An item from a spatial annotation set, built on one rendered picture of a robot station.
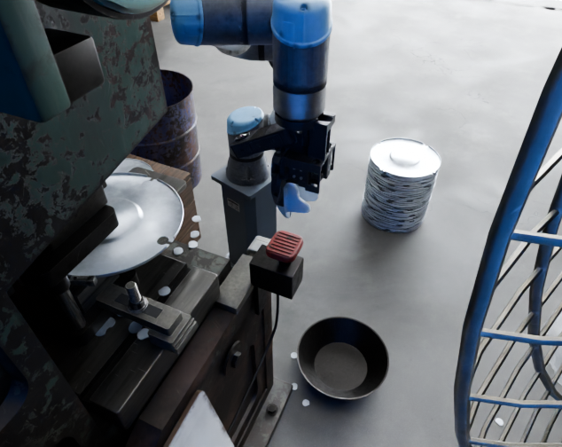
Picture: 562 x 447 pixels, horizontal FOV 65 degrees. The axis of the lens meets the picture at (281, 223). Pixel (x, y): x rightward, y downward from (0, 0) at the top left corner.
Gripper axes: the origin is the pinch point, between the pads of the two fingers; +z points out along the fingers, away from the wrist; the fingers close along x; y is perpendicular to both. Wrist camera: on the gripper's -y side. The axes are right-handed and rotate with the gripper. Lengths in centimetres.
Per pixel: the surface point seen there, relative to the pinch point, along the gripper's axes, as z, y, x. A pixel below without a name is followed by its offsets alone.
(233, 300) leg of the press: 20.4, -7.7, -8.1
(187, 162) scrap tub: 67, -86, 83
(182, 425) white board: 26.2, -5.4, -31.7
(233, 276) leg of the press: 20.4, -10.7, -2.6
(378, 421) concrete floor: 85, 27, 10
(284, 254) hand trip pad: 8.4, 1.2, -2.7
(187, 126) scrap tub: 49, -85, 86
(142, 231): 6.4, -25.3, -9.8
